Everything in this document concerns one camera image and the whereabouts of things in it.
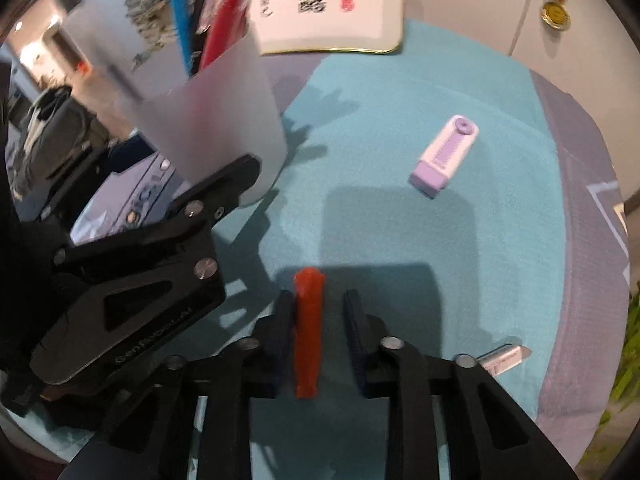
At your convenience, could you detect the grey sofa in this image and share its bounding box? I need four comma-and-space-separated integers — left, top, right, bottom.
6, 84, 115, 200

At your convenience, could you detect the orange red marker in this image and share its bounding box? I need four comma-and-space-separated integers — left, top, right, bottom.
294, 268, 326, 400

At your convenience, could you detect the blue pen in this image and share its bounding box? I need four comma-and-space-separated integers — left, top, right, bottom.
170, 0, 192, 76

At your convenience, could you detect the red pen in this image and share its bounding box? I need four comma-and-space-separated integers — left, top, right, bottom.
198, 0, 244, 70

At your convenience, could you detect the white calligraphy sign board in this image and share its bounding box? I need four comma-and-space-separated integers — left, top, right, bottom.
250, 0, 404, 55

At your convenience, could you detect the green plant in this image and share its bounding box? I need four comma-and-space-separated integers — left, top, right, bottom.
608, 292, 639, 413

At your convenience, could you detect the purple white eraser case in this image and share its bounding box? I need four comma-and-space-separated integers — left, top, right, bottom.
409, 115, 480, 198

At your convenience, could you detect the black marker pen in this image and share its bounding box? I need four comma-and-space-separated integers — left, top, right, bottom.
190, 0, 207, 76

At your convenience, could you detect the teal and purple desk mat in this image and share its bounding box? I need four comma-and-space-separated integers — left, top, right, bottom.
167, 21, 628, 479

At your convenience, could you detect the translucent white pen cup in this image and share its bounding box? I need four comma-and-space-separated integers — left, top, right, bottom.
64, 2, 288, 206

